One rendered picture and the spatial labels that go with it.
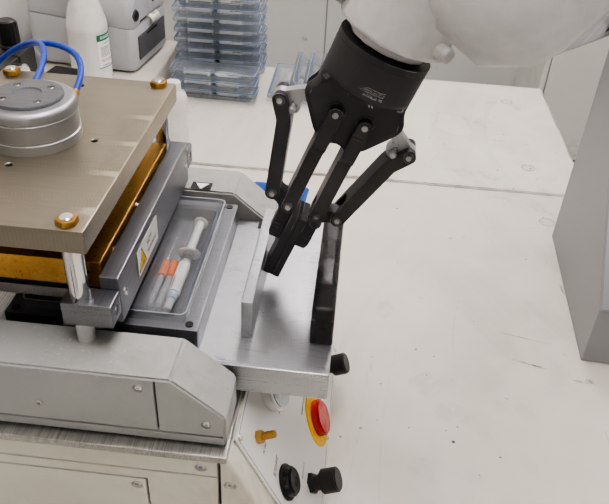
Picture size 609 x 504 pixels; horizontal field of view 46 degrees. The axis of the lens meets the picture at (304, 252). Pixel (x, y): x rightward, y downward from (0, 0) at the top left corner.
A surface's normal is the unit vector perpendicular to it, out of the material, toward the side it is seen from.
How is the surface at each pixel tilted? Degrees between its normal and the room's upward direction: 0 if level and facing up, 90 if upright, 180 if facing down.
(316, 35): 90
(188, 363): 41
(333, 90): 90
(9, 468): 90
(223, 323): 0
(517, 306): 0
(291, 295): 0
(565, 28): 107
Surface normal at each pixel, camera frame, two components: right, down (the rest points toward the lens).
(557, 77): -0.09, 0.58
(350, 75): -0.57, 0.30
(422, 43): 0.26, 0.71
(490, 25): -0.60, 0.49
